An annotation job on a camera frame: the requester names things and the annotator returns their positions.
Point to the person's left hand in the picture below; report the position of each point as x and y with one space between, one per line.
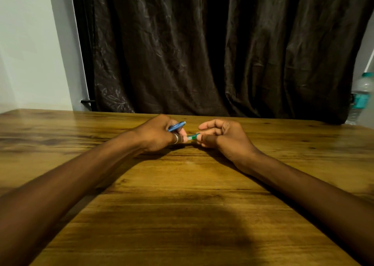
153 134

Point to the person's right hand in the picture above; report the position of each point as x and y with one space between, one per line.
230 140

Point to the person's left fingers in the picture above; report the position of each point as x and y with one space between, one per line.
178 134

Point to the person's right fingers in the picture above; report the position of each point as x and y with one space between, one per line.
209 131

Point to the blue pen cap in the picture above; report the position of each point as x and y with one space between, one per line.
177 126

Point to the green pen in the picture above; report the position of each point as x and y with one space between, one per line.
192 137

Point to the person's left forearm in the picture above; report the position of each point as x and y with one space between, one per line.
67 184

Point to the person's right forearm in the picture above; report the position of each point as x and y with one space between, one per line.
309 195

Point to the dark brown curtain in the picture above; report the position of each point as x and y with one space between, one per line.
222 46

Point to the clear plastic water bottle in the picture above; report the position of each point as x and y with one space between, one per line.
360 99

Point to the white rod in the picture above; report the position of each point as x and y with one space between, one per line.
370 60

